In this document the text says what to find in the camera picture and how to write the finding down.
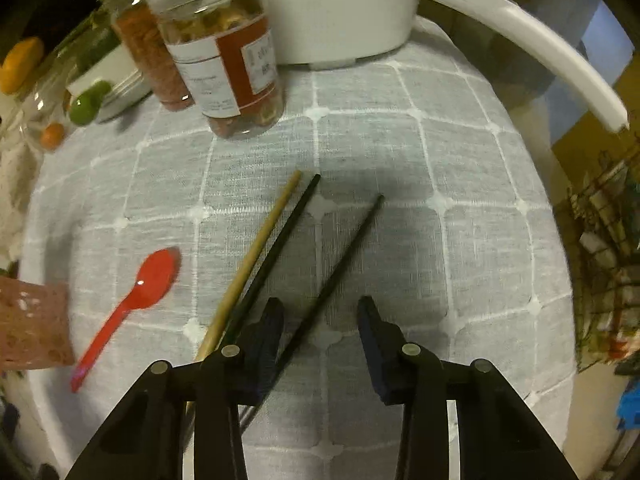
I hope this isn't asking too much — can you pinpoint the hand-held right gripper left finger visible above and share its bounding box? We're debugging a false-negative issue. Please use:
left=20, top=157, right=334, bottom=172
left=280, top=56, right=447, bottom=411
left=65, top=297, right=286, bottom=480

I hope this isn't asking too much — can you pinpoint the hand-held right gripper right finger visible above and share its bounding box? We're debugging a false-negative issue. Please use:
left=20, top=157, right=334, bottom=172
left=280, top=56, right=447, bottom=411
left=357, top=296, right=581, bottom=480

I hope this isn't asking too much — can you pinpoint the black chopstick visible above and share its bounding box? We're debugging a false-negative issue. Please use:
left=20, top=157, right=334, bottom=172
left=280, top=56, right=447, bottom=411
left=239, top=194, right=386, bottom=436
left=222, top=174, right=322, bottom=346

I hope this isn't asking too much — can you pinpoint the plain wooden chopstick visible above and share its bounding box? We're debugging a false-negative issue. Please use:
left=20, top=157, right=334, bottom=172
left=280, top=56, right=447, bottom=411
left=182, top=169, right=303, bottom=441

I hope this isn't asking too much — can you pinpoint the red plastic spoon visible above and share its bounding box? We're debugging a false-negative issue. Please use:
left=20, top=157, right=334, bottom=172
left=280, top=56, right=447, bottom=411
left=70, top=247, right=182, bottom=393

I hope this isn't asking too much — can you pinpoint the pink perforated utensil holder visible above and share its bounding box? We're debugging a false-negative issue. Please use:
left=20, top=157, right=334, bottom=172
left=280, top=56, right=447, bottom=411
left=0, top=275, right=76, bottom=371

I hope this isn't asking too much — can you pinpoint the grey checked tablecloth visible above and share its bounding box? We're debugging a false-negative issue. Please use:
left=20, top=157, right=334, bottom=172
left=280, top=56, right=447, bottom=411
left=20, top=15, right=576, bottom=480

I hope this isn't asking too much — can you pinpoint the labelled jar of dried food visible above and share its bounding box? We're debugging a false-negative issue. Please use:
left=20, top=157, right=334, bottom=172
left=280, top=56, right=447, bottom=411
left=145, top=0, right=285, bottom=140

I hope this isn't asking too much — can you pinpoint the small orange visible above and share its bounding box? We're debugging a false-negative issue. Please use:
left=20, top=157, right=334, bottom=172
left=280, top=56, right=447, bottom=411
left=41, top=122, right=66, bottom=150

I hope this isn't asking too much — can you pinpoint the small green fruit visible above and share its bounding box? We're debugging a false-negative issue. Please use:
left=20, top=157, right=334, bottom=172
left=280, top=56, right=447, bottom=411
left=69, top=81, right=112, bottom=126

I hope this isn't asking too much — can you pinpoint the tall jar of red spice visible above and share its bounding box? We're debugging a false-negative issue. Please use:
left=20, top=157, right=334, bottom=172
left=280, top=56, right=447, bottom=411
left=95, top=0, right=196, bottom=112

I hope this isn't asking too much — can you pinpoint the clear glass jar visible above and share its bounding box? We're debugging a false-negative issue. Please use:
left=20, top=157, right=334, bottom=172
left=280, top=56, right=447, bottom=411
left=15, top=55, right=81, bottom=153

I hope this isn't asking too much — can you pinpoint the white electric pot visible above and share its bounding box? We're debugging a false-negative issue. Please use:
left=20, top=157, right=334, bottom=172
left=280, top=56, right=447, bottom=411
left=260, top=0, right=630, bottom=133

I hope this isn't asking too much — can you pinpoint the large orange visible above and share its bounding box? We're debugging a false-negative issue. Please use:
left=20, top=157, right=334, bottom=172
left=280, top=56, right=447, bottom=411
left=0, top=36, right=45, bottom=95

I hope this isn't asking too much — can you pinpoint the wire storage rack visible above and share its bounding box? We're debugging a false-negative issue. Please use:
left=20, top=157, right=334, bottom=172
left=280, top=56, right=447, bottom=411
left=565, top=155, right=640, bottom=376

